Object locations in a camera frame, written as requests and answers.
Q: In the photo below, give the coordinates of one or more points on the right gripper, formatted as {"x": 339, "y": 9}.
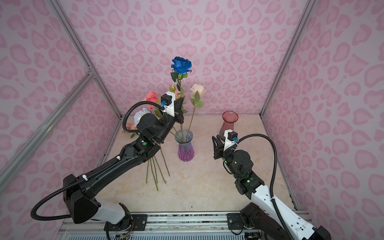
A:
{"x": 218, "y": 151}

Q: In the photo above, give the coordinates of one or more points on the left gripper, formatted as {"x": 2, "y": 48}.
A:
{"x": 177, "y": 111}

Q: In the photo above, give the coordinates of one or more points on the pink peony flower stem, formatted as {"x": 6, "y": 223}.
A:
{"x": 174, "y": 89}

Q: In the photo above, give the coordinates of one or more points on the pink red rose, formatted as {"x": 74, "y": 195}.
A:
{"x": 152, "y": 97}

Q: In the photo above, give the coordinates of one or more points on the cream pink rose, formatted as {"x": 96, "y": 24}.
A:
{"x": 196, "y": 99}

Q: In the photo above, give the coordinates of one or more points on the purple blue glass vase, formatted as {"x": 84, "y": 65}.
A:
{"x": 185, "y": 149}

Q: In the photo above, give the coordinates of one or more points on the dark blue rose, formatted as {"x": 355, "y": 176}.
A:
{"x": 181, "y": 67}

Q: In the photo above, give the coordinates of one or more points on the white blue rose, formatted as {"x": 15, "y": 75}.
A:
{"x": 139, "y": 115}

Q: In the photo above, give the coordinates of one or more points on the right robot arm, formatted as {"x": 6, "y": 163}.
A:
{"x": 265, "y": 211}

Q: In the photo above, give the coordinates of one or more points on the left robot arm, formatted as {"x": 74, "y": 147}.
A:
{"x": 80, "y": 195}

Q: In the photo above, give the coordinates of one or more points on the red grey glass vase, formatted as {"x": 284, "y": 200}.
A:
{"x": 229, "y": 118}

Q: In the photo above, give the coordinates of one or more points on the pink rose bunch on table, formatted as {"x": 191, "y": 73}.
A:
{"x": 153, "y": 165}

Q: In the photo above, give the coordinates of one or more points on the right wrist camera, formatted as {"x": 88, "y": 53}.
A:
{"x": 231, "y": 139}

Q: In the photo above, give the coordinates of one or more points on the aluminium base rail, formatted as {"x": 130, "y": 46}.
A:
{"x": 165, "y": 226}

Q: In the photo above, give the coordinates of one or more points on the left corner aluminium post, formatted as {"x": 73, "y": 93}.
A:
{"x": 79, "y": 46}

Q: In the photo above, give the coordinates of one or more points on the right aluminium frame post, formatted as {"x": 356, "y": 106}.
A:
{"x": 297, "y": 34}

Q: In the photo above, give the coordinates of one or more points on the left aluminium frame bar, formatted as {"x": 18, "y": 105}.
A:
{"x": 25, "y": 152}

